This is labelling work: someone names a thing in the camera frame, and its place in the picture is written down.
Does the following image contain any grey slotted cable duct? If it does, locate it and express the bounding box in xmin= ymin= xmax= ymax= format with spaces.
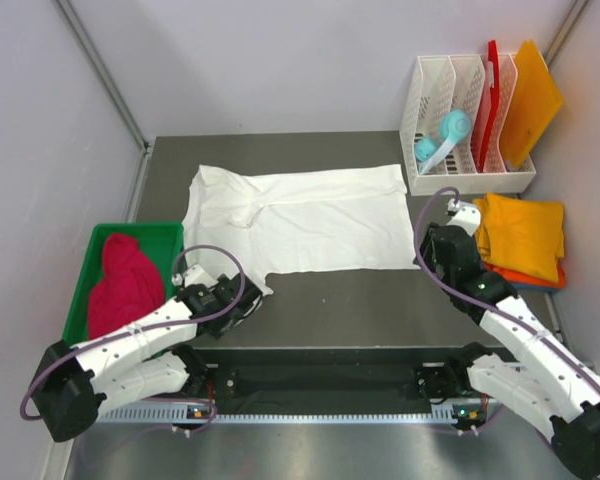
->
xmin=97 ymin=402 xmax=481 ymax=426

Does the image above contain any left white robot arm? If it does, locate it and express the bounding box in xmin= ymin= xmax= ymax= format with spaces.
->
xmin=31 ymin=275 xmax=264 ymax=442

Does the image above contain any white t-shirt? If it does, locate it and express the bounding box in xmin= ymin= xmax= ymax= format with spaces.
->
xmin=182 ymin=164 xmax=416 ymax=295

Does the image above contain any white file organizer rack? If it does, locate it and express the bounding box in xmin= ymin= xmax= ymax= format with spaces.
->
xmin=399 ymin=54 xmax=536 ymax=196

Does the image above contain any red folder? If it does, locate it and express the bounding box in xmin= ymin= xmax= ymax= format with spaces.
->
xmin=471 ymin=40 xmax=500 ymax=173

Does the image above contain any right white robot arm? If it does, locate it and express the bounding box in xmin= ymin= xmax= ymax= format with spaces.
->
xmin=416 ymin=223 xmax=600 ymax=479

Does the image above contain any green plastic bin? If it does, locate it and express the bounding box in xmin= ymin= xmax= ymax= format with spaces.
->
xmin=62 ymin=222 xmax=183 ymax=345

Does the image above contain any orange folded t-shirt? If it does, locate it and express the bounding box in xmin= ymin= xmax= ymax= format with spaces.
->
xmin=484 ymin=261 xmax=567 ymax=288

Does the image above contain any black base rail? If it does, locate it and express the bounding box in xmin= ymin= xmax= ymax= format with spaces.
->
xmin=195 ymin=347 xmax=494 ymax=416

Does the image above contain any orange folder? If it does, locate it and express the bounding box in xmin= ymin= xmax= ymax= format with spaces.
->
xmin=500 ymin=40 xmax=564 ymax=170

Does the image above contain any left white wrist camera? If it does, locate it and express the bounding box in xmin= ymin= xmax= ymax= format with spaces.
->
xmin=171 ymin=265 xmax=216 ymax=289

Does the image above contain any yellow folded t-shirt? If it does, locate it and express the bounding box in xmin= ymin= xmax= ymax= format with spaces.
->
xmin=474 ymin=192 xmax=565 ymax=283

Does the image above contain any magenta t-shirt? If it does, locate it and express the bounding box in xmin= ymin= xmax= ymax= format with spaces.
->
xmin=87 ymin=233 xmax=166 ymax=340

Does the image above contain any blue folded t-shirt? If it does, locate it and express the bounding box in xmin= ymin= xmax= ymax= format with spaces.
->
xmin=510 ymin=282 xmax=563 ymax=293

